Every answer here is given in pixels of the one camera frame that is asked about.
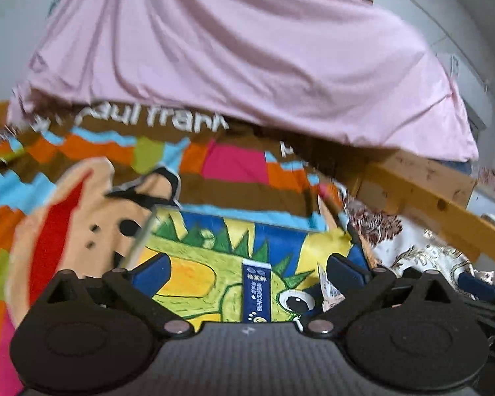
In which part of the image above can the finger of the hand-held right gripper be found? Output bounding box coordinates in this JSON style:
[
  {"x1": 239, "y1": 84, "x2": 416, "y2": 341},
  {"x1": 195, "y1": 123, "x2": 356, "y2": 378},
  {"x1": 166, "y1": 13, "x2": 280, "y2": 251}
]
[{"x1": 457, "y1": 270, "x2": 495, "y2": 328}]

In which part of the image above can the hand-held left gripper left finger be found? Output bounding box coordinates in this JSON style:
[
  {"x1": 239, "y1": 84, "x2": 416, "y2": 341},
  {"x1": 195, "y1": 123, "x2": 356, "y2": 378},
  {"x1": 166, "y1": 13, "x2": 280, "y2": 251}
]
[{"x1": 37, "y1": 252, "x2": 194, "y2": 339}]

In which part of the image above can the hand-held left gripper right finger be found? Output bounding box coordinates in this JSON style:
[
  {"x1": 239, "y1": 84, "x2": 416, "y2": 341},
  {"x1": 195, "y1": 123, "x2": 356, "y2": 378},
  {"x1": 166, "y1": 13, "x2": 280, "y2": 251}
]
[{"x1": 302, "y1": 253, "x2": 465, "y2": 338}]

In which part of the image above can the dinosaur print metal tray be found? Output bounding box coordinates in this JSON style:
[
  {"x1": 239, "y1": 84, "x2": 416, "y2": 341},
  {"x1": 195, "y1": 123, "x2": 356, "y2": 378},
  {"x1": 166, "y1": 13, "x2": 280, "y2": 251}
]
[{"x1": 121, "y1": 204, "x2": 376, "y2": 325}]

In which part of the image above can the white snack wrapper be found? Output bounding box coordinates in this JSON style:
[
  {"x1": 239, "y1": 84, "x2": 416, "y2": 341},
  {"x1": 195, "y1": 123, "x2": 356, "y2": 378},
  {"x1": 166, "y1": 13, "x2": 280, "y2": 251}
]
[{"x1": 315, "y1": 266, "x2": 344, "y2": 313}]

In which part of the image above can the white brown floral cloth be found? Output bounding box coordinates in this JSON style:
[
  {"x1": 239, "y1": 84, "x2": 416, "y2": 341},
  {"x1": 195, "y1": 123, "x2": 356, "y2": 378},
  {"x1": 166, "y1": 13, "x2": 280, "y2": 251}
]
[{"x1": 338, "y1": 185, "x2": 495, "y2": 295}]

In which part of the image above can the small blue sachet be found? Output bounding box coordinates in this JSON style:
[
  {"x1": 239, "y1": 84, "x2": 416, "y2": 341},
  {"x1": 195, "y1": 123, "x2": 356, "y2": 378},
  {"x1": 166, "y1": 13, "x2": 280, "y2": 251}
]
[{"x1": 241, "y1": 258, "x2": 273, "y2": 323}]

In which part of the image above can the colourful printed blanket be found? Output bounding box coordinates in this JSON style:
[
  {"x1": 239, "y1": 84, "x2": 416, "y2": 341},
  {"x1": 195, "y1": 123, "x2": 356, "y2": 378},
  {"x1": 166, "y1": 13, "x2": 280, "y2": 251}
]
[{"x1": 0, "y1": 109, "x2": 355, "y2": 396}]

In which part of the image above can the pink bed sheet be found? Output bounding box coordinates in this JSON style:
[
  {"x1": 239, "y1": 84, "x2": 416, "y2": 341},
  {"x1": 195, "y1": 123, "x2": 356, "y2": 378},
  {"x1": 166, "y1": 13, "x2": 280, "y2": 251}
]
[{"x1": 6, "y1": 0, "x2": 480, "y2": 162}]

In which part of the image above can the wooden bed frame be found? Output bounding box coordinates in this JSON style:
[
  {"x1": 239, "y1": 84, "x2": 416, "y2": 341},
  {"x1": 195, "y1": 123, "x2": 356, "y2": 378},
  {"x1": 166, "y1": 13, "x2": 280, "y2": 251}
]
[{"x1": 352, "y1": 152, "x2": 495, "y2": 274}]

